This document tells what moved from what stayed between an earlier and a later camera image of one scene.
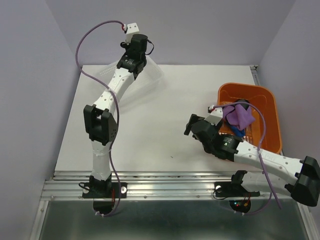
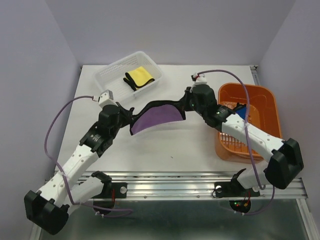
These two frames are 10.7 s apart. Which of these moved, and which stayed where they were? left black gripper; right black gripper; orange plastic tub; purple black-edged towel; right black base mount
Moved: right black gripper; left black gripper; purple black-edged towel
Stayed: orange plastic tub; right black base mount
